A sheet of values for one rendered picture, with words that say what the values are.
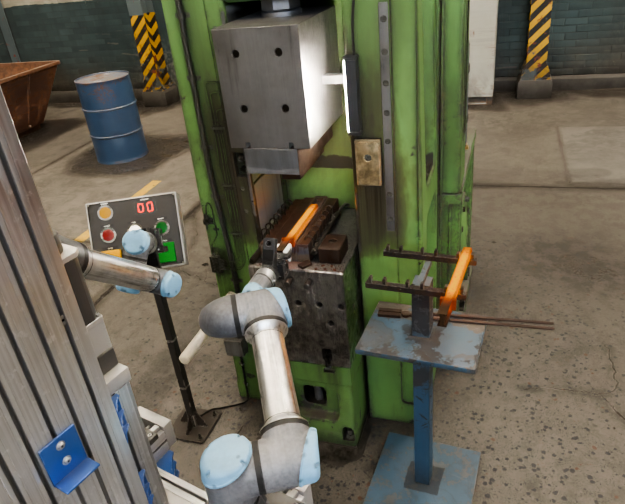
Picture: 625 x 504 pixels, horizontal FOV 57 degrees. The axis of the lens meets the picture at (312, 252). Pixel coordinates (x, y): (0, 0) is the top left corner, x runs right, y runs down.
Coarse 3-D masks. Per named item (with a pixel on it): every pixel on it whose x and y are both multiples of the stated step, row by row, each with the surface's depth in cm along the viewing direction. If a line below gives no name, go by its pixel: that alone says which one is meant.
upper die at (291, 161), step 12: (324, 144) 226; (252, 156) 204; (264, 156) 202; (276, 156) 201; (288, 156) 199; (300, 156) 201; (312, 156) 213; (252, 168) 206; (264, 168) 204; (276, 168) 203; (288, 168) 202; (300, 168) 201
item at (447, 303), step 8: (464, 248) 192; (464, 256) 188; (464, 264) 184; (456, 272) 180; (464, 272) 182; (456, 280) 176; (448, 288) 173; (456, 288) 172; (448, 296) 169; (456, 296) 172; (440, 304) 168; (448, 304) 164; (440, 312) 161; (448, 312) 167; (440, 320) 161; (448, 320) 164
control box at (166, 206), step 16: (176, 192) 221; (96, 208) 216; (112, 208) 217; (128, 208) 217; (144, 208) 217; (160, 208) 218; (176, 208) 218; (96, 224) 216; (112, 224) 217; (128, 224) 217; (144, 224) 217; (176, 224) 218; (96, 240) 216; (112, 240) 216; (176, 240) 218; (176, 256) 218
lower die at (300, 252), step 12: (300, 204) 248; (324, 204) 245; (336, 204) 247; (288, 216) 241; (300, 216) 235; (312, 216) 234; (276, 228) 232; (288, 228) 229; (300, 240) 218; (300, 252) 218
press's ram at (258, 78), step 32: (224, 32) 184; (256, 32) 181; (288, 32) 178; (320, 32) 197; (224, 64) 190; (256, 64) 186; (288, 64) 183; (320, 64) 199; (224, 96) 195; (256, 96) 192; (288, 96) 188; (320, 96) 201; (256, 128) 198; (288, 128) 194; (320, 128) 204
